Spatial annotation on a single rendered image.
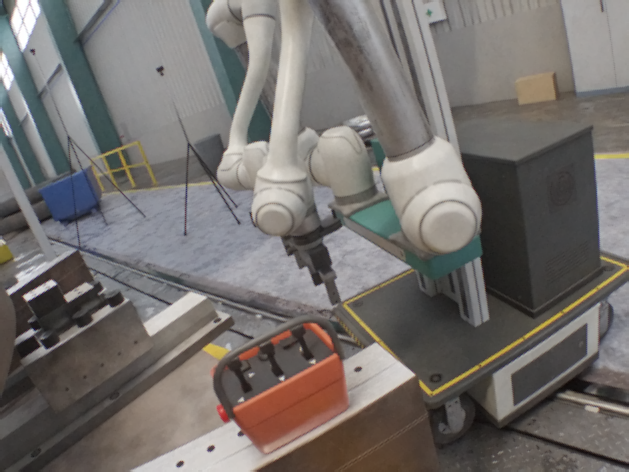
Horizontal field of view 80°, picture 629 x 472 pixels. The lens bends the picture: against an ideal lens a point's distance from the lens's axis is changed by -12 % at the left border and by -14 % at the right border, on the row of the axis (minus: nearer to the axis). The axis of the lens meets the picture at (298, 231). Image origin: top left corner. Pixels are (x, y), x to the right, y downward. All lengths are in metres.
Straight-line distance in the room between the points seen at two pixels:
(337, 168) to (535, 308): 0.77
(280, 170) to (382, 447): 0.55
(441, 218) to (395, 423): 0.37
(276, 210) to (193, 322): 1.15
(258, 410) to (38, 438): 1.26
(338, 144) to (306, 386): 0.92
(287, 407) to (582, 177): 1.10
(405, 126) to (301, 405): 0.50
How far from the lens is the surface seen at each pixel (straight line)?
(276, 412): 0.67
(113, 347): 1.66
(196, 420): 1.50
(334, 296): 1.07
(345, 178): 1.42
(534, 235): 1.32
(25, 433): 1.79
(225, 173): 1.40
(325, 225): 1.06
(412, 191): 0.79
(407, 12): 1.15
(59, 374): 1.64
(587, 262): 1.56
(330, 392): 0.69
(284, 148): 0.84
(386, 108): 0.78
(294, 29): 0.96
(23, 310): 2.77
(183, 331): 1.85
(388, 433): 0.81
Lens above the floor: 1.20
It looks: 20 degrees down
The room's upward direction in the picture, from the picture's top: 20 degrees counter-clockwise
